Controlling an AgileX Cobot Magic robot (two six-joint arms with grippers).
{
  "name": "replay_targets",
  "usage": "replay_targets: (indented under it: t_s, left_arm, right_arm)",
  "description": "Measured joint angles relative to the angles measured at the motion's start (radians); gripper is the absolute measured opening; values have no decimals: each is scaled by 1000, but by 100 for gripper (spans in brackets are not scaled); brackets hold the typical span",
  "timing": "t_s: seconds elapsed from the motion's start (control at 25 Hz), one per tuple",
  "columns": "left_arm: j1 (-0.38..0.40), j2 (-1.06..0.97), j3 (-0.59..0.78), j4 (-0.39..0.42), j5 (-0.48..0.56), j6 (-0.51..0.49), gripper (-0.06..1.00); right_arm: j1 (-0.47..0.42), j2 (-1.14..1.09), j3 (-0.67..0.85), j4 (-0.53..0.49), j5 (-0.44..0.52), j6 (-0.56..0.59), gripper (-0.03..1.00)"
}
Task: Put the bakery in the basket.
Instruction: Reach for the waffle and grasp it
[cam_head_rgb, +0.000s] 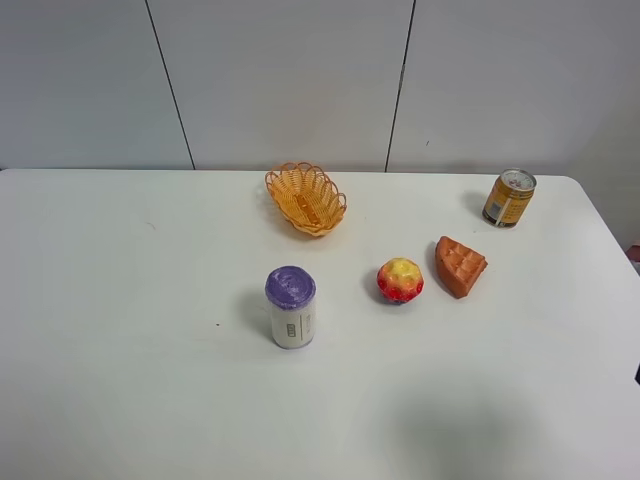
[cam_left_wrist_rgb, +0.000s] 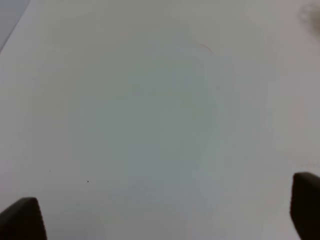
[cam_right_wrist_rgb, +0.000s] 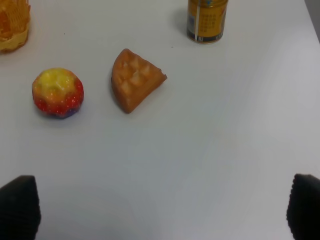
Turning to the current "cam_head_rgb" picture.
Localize brown waffle slice bakery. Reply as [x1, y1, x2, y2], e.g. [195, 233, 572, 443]
[434, 236, 488, 299]

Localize orange woven plastic basket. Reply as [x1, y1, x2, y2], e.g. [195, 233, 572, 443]
[265, 162, 347, 237]

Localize white can purple lid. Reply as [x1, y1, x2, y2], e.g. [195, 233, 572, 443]
[265, 265, 316, 350]

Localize red yellow toy fruit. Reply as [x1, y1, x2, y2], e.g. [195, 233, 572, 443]
[376, 257, 424, 304]

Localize golden yellow drink can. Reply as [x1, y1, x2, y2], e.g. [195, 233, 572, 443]
[482, 168, 537, 228]

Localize dark object at right edge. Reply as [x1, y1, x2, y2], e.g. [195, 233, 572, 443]
[626, 244, 640, 274]

